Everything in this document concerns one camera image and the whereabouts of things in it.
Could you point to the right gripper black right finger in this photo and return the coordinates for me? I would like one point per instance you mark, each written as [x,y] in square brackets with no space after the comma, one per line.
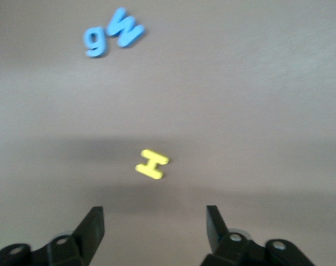
[220,238]

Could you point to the blue foam lowercase g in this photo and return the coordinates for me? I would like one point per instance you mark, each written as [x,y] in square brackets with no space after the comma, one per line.
[102,38]

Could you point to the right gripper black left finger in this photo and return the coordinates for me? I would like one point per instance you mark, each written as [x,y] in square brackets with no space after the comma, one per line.
[82,238]

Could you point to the brown table cover sheet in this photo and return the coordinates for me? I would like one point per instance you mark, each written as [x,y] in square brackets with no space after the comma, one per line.
[240,110]

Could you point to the blue foam uppercase W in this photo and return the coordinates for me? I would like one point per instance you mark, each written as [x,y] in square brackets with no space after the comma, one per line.
[129,33]

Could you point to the yellow foam uppercase H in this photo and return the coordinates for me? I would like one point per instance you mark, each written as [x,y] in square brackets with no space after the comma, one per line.
[152,163]

